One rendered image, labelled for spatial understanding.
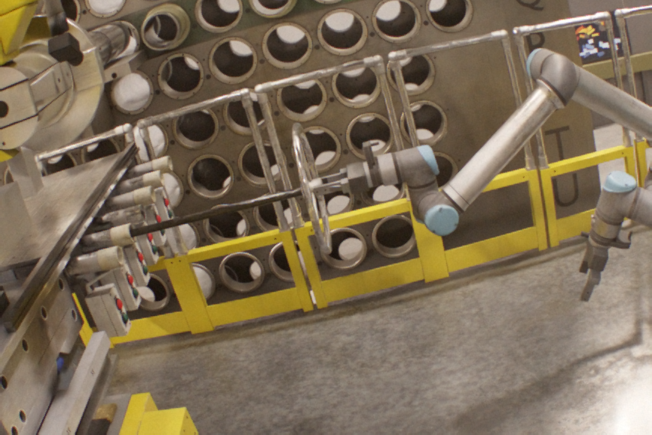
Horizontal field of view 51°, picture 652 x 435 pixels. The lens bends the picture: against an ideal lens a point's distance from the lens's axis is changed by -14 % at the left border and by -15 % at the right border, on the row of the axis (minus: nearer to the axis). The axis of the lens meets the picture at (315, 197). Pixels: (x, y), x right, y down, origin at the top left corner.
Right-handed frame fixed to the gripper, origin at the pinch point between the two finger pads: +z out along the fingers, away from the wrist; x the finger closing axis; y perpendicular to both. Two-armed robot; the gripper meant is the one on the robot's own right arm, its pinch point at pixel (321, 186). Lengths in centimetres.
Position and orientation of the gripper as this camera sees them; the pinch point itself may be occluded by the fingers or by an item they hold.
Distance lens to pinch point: 226.6
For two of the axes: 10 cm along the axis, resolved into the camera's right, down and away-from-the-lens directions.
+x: 0.0, -3.5, 9.4
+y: 2.5, 9.1, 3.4
